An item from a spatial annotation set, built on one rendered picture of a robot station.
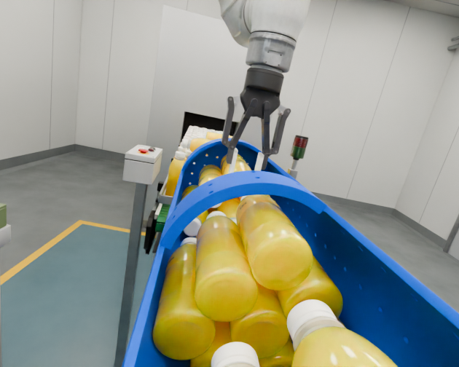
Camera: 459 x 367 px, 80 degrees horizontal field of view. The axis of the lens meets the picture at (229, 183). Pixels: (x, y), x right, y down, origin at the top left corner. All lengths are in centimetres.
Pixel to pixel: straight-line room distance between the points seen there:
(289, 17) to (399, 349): 51
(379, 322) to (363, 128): 510
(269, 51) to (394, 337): 47
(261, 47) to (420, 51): 536
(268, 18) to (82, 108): 516
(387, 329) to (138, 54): 512
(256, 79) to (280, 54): 6
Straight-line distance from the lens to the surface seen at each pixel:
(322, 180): 534
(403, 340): 38
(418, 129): 590
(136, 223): 116
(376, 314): 41
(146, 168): 99
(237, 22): 70
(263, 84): 55
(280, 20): 56
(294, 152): 129
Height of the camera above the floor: 131
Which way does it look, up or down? 15 degrees down
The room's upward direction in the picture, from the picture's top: 12 degrees clockwise
